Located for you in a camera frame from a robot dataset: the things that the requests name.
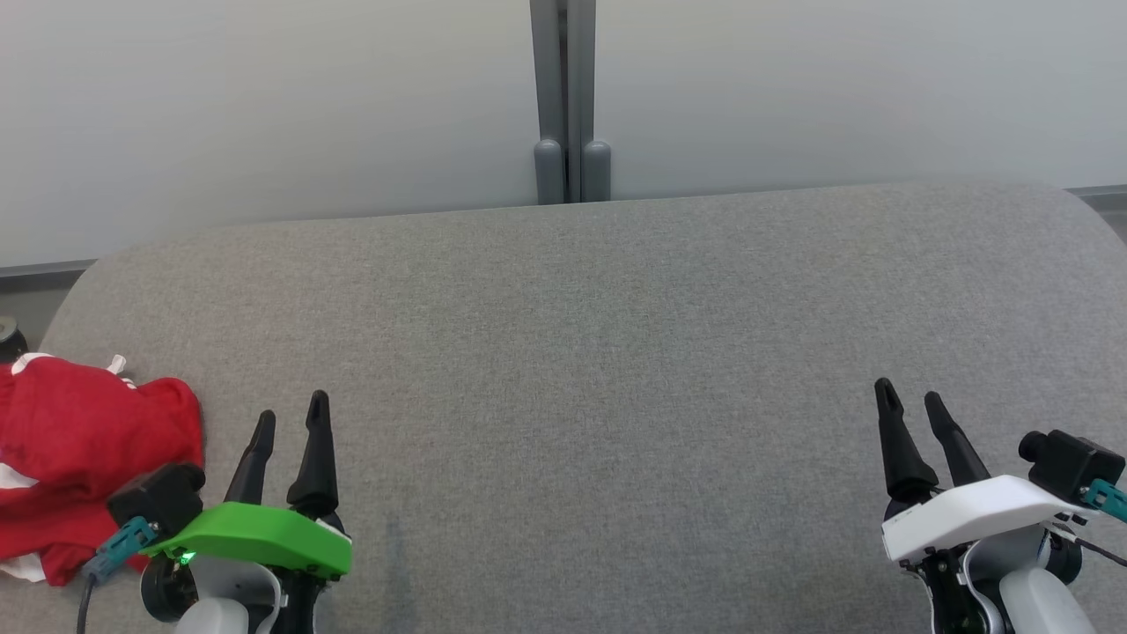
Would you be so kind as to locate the grey partition post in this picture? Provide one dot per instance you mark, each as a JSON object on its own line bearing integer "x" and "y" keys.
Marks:
{"x": 548, "y": 88}
{"x": 588, "y": 88}

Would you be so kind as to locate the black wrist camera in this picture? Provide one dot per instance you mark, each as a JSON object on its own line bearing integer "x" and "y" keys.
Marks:
{"x": 1074, "y": 467}
{"x": 158, "y": 497}

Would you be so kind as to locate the grey partition bottom rail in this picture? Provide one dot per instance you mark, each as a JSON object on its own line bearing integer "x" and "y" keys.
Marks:
{"x": 1101, "y": 195}
{"x": 44, "y": 269}

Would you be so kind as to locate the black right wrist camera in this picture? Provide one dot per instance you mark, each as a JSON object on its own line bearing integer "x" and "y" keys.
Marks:
{"x": 1074, "y": 467}

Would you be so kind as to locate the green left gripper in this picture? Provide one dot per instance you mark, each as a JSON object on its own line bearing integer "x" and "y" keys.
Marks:
{"x": 264, "y": 533}

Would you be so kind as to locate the teal right camera connector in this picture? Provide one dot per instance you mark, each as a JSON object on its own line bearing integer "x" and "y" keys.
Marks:
{"x": 1108, "y": 499}

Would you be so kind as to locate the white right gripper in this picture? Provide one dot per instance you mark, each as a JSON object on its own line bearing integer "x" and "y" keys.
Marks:
{"x": 977, "y": 515}

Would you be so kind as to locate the metal foot with black knob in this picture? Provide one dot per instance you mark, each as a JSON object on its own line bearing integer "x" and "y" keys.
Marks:
{"x": 9, "y": 339}

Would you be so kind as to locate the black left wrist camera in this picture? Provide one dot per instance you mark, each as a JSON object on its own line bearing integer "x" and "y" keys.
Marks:
{"x": 158, "y": 497}

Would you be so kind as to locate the red shorts with white waistband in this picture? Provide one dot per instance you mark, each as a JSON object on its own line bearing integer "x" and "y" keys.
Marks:
{"x": 88, "y": 423}

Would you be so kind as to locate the teal camera connector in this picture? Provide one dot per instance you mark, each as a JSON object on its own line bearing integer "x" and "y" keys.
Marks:
{"x": 123, "y": 541}
{"x": 1108, "y": 499}

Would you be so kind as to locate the teal left camera connector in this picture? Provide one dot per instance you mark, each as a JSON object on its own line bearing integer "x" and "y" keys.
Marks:
{"x": 123, "y": 541}

